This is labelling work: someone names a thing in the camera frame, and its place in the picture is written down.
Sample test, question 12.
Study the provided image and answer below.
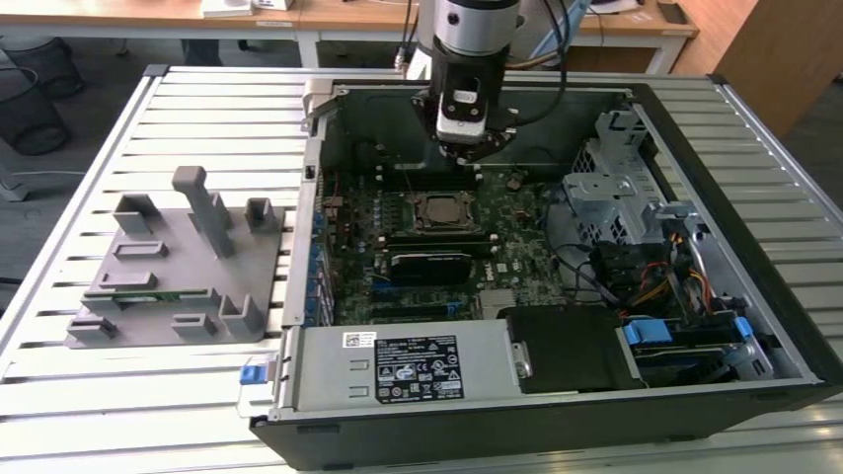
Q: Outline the black RAM slot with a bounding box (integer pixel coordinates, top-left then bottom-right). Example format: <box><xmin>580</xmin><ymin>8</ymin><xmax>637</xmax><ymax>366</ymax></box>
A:
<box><xmin>384</xmin><ymin>231</ymin><xmax>493</xmax><ymax>247</ymax></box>
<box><xmin>374</xmin><ymin>173</ymin><xmax>481</xmax><ymax>193</ymax></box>
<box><xmin>386</xmin><ymin>241</ymin><xmax>493</xmax><ymax>259</ymax></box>
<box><xmin>374</xmin><ymin>161</ymin><xmax>480</xmax><ymax>180</ymax></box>

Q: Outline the grey furniture foot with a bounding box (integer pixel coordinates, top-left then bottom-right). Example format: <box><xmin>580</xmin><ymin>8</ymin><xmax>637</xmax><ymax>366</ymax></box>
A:
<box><xmin>0</xmin><ymin>162</ymin><xmax>32</xmax><ymax>203</ymax></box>

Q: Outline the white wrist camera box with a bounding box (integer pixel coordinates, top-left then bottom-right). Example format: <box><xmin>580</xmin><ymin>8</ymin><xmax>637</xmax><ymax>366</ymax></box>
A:
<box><xmin>433</xmin><ymin>87</ymin><xmax>489</xmax><ymax>145</ymax></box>

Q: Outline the black PC case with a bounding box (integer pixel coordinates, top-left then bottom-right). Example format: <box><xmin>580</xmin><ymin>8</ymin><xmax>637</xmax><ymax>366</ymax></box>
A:
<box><xmin>248</xmin><ymin>73</ymin><xmax>843</xmax><ymax>470</ymax></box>

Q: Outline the metal drive cage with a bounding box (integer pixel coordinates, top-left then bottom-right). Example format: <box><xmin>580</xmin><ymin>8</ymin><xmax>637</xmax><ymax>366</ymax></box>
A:
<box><xmin>559</xmin><ymin>111</ymin><xmax>667</xmax><ymax>246</ymax></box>

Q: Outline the black wire waste basket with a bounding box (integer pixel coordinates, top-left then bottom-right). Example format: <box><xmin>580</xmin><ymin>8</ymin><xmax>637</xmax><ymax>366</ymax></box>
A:
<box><xmin>0</xmin><ymin>35</ymin><xmax>85</xmax><ymax>100</ymax></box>
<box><xmin>0</xmin><ymin>66</ymin><xmax>72</xmax><ymax>157</ymax></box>

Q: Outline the grey parts rack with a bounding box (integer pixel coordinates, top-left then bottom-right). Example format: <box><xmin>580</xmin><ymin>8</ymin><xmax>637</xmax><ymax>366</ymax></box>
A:
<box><xmin>62</xmin><ymin>165</ymin><xmax>288</xmax><ymax>351</ymax></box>

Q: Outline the coloured power wire bundle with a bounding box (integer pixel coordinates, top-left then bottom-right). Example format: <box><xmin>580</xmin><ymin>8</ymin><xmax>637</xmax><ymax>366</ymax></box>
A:
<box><xmin>617</xmin><ymin>231</ymin><xmax>723</xmax><ymax>322</ymax></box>

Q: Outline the blue disk carrier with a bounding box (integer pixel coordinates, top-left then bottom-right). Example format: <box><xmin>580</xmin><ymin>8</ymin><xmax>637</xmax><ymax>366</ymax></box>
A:
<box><xmin>621</xmin><ymin>319</ymin><xmax>673</xmax><ymax>353</ymax></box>

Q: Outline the wooden cabinet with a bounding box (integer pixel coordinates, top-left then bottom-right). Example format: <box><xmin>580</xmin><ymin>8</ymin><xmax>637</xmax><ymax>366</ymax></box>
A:
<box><xmin>671</xmin><ymin>0</ymin><xmax>843</xmax><ymax>137</ymax></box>

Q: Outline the black expansion slot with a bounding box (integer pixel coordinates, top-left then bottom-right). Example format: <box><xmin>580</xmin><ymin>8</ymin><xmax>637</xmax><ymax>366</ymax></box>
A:
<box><xmin>370</xmin><ymin>303</ymin><xmax>462</xmax><ymax>322</ymax></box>

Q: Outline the CPU socket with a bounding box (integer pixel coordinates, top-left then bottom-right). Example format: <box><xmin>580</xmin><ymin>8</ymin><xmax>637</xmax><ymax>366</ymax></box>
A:
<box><xmin>408</xmin><ymin>191</ymin><xmax>480</xmax><ymax>234</ymax></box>

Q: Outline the silver power supply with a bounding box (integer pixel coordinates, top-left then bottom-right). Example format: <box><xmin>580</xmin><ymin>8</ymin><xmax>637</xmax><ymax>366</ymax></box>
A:
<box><xmin>268</xmin><ymin>323</ymin><xmax>528</xmax><ymax>411</ymax></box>

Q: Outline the green motherboard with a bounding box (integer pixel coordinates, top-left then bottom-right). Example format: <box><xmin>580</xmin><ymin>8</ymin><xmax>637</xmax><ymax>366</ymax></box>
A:
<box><xmin>314</xmin><ymin>167</ymin><xmax>575</xmax><ymax>327</ymax></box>

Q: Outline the silver chipset heatsink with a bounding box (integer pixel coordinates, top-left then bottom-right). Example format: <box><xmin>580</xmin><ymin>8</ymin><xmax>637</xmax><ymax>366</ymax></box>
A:
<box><xmin>477</xmin><ymin>288</ymin><xmax>516</xmax><ymax>321</ymax></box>

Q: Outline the wooden desk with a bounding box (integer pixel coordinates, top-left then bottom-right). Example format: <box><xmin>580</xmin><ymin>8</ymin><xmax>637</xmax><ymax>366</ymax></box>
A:
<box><xmin>0</xmin><ymin>0</ymin><xmax>699</xmax><ymax>70</ymax></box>

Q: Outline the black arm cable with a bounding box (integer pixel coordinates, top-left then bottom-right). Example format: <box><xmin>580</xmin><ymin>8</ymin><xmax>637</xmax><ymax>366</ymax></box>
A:
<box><xmin>503</xmin><ymin>0</ymin><xmax>572</xmax><ymax>127</ymax></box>

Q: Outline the black graphics card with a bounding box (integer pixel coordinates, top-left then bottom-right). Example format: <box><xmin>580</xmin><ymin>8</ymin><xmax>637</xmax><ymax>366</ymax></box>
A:
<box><xmin>386</xmin><ymin>252</ymin><xmax>475</xmax><ymax>286</ymax></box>

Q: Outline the brass cable conduit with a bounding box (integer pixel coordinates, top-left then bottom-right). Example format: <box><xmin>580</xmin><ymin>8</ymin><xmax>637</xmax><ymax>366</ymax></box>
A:
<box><xmin>507</xmin><ymin>48</ymin><xmax>563</xmax><ymax>70</ymax></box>

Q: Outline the green RAM stick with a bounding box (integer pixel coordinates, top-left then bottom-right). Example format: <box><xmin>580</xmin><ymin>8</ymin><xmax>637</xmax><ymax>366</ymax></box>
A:
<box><xmin>112</xmin><ymin>291</ymin><xmax>222</xmax><ymax>303</ymax></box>

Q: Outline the silver CPU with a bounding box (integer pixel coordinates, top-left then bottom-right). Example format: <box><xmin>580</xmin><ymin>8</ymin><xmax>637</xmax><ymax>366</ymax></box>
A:
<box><xmin>422</xmin><ymin>198</ymin><xmax>468</xmax><ymax>227</ymax></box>

